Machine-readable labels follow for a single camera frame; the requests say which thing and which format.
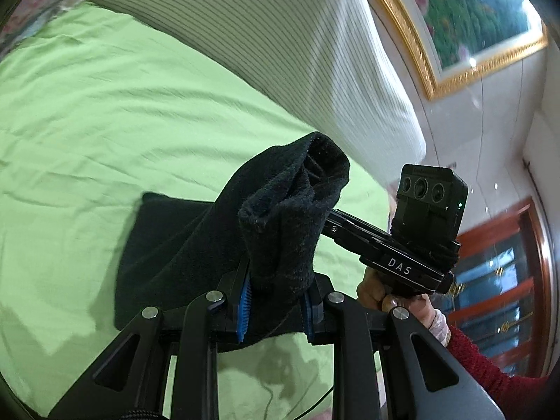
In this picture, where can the black tracking camera box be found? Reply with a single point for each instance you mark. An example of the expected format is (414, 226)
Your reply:
(430, 206)

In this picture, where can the person's right hand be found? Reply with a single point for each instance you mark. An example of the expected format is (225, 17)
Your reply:
(373, 294)

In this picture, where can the red knitted sleeve forearm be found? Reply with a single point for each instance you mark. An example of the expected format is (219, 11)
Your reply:
(515, 395)

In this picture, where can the wooden glass door cabinet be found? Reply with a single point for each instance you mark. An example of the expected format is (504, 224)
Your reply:
(502, 294)

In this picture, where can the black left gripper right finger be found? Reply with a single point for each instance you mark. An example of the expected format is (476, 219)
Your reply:
(315, 326)

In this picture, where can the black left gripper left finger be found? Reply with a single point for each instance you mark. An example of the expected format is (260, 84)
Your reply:
(236, 287)

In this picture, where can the dark navy fleece pants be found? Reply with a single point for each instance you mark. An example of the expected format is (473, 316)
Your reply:
(268, 217)

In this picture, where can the floral patterned pillow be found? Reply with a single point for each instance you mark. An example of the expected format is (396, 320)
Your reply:
(28, 18)

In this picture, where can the striped white headboard cushion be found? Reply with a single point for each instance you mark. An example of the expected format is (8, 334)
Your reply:
(321, 60)

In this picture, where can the gold framed floral painting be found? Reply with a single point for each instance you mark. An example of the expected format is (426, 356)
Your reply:
(454, 43)

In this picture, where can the light green bed sheet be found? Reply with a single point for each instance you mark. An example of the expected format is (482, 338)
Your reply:
(96, 110)

